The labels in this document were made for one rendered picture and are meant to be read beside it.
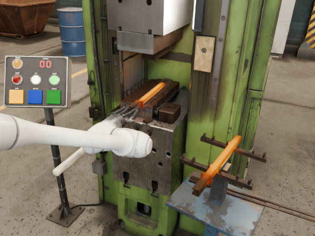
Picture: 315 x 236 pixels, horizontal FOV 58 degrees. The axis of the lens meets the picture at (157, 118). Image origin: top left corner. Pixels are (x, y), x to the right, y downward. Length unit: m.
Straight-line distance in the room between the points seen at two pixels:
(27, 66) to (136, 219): 1.16
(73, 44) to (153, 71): 4.23
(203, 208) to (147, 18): 0.91
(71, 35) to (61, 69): 4.41
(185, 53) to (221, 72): 0.45
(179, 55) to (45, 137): 1.16
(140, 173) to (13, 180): 1.39
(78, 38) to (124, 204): 4.56
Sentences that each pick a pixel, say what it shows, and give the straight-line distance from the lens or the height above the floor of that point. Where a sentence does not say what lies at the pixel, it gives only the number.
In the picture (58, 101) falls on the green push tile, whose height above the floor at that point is 0.99.
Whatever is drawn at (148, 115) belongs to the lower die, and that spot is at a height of 0.94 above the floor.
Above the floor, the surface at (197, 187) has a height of 0.94.
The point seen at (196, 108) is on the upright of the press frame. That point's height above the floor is 0.97.
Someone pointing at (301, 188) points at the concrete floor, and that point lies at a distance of 2.78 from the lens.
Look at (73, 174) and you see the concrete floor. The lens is 2.68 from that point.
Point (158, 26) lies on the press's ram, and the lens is 1.36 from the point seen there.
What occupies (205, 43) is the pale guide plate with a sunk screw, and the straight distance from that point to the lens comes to 1.42.
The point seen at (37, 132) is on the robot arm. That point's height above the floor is 1.20.
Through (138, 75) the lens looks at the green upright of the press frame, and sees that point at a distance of 1.88.
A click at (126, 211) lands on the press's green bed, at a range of 2.01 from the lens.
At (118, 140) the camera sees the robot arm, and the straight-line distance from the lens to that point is 1.04.
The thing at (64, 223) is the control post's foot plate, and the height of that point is 0.01.
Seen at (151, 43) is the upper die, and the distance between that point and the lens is 1.39.
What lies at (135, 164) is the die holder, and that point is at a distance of 1.66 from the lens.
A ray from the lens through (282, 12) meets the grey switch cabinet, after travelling 6.53.
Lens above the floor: 1.64
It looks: 28 degrees down
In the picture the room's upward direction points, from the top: 1 degrees clockwise
